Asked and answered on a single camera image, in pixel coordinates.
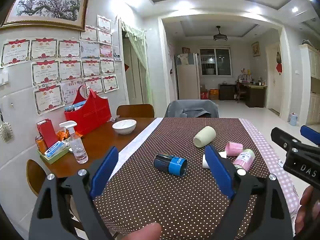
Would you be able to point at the clear spray bottle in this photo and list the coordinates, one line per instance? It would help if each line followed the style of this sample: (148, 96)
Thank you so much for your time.
(77, 143)

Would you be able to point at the green tray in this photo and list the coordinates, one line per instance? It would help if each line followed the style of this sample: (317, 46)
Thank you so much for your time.
(53, 155)

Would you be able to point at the person's left hand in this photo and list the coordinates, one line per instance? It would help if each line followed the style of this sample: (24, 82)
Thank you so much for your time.
(145, 232)

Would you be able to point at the wooden chair back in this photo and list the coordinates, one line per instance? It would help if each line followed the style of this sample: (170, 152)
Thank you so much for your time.
(135, 110)

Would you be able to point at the orange jar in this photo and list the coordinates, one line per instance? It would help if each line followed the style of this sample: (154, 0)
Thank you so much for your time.
(40, 143)

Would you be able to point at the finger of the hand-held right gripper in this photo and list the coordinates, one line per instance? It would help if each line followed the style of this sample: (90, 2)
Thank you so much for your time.
(283, 137)
(310, 134)

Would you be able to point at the orange snack packet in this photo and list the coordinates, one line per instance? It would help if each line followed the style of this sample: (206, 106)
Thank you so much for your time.
(62, 135)

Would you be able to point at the window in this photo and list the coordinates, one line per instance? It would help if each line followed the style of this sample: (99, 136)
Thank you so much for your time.
(215, 61)

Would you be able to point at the white refrigerator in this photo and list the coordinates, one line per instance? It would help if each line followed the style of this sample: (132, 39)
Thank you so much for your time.
(186, 77)

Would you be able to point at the dark wooden desk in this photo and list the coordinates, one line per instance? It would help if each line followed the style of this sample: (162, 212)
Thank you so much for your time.
(256, 95)

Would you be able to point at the green curtain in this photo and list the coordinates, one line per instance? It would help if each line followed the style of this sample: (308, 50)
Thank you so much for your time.
(138, 47)

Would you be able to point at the pink checked tablecloth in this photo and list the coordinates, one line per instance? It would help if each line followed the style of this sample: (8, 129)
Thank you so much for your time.
(273, 155)

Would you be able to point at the hair brush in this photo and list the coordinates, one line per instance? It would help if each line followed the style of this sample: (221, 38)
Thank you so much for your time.
(5, 131)

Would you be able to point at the blue and white tissue packet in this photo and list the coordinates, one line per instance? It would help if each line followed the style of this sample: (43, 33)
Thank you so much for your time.
(55, 149)

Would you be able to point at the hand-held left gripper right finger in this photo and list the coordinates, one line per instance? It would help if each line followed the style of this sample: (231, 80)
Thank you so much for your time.
(220, 173)

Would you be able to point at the white cloth strip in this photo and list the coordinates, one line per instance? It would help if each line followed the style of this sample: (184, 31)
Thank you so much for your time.
(140, 140)

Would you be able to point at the person's right hand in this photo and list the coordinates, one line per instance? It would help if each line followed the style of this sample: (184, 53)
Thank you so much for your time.
(307, 210)

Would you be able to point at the cream cup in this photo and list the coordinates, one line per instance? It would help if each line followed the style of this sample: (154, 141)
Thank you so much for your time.
(205, 136)

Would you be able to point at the dark wooden cabinet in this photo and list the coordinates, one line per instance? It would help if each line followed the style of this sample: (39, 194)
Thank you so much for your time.
(227, 92)

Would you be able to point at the wooden chair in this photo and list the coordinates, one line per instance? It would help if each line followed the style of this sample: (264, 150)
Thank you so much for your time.
(135, 110)
(35, 175)

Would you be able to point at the brown polka dot tablecloth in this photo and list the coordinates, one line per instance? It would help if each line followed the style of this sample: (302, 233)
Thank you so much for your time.
(155, 195)

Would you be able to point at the red bag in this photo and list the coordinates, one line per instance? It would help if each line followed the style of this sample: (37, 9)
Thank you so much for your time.
(88, 113)

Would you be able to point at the ceiling fan lamp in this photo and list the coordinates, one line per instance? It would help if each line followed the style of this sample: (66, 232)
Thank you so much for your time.
(220, 37)

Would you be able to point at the small white cup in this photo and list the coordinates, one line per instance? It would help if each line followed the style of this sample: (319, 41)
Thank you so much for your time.
(205, 162)

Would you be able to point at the framed blossom painting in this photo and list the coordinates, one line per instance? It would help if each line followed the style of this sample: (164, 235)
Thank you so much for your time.
(47, 6)

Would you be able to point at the group of wall certificates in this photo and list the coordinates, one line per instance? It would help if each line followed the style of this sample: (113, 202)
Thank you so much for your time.
(46, 70)

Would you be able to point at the red door ornament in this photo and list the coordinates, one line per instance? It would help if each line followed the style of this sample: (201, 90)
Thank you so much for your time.
(279, 63)

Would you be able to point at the red cardboard box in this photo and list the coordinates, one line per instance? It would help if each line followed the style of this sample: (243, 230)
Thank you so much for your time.
(209, 94)

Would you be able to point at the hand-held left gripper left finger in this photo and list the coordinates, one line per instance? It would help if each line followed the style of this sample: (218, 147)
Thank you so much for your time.
(104, 173)

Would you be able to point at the grey jacket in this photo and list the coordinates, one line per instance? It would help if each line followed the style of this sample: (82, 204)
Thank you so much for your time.
(191, 108)

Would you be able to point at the pink label clear cup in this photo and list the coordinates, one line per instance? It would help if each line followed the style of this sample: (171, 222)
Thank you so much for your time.
(244, 159)

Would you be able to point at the white tall cabinet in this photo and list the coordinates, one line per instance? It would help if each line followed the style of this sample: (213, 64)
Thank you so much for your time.
(311, 85)

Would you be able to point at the small framed wall picture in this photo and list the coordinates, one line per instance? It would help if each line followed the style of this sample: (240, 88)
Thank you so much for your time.
(255, 49)

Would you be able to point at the light blue bin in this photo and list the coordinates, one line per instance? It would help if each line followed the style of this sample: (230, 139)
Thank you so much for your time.
(293, 119)

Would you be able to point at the black and blue cup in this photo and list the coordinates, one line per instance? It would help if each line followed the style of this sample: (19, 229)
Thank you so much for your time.
(170, 164)

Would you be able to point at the white bowl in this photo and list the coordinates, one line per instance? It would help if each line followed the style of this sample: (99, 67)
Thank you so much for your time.
(124, 126)

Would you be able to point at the dark desk chair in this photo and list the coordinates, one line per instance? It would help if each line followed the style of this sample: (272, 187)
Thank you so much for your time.
(241, 92)

